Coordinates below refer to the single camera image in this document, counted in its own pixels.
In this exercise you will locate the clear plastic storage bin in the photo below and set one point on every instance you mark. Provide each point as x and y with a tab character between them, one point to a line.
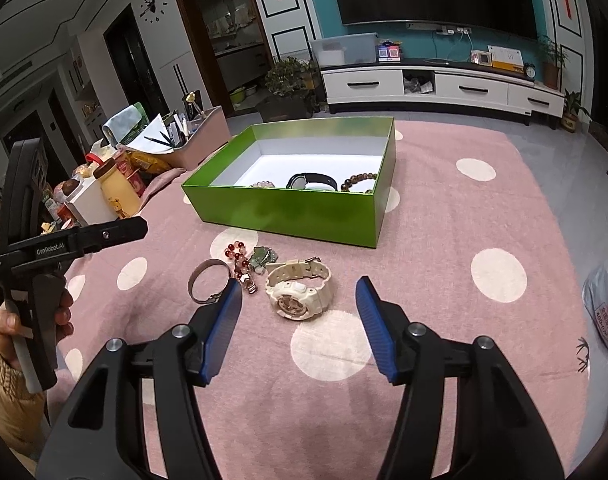
346	50

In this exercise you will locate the potted green plant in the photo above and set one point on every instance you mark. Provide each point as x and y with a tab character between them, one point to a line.
292	85

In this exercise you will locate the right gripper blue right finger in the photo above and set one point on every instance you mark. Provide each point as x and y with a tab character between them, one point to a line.
499	432

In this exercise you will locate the green cardboard box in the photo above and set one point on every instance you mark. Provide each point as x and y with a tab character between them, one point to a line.
245	183

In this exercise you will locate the small black alarm clock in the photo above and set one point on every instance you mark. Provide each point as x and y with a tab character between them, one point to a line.
530	71

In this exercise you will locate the yellow bear carton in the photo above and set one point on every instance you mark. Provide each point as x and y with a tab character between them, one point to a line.
118	192

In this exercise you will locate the yellow white box on cabinet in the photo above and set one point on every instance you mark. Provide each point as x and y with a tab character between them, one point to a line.
504	58

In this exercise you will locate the pink polka dot tablecloth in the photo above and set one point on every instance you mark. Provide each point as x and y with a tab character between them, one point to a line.
469	246

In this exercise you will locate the wall clock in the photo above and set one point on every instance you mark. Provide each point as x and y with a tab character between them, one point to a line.
152	10

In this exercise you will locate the floor potted plant right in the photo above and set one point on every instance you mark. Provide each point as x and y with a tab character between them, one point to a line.
573	108

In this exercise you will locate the black wristwatch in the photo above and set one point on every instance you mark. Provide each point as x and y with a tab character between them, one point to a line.
303	180

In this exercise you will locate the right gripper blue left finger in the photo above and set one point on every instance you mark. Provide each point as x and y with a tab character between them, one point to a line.
100	431

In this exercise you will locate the white tv cabinet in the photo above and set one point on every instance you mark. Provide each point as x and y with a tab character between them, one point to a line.
433	83

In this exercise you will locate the potted plant on cabinet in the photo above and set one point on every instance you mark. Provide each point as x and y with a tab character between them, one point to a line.
553	60

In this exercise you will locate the left hand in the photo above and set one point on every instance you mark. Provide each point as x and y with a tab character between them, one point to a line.
10	326

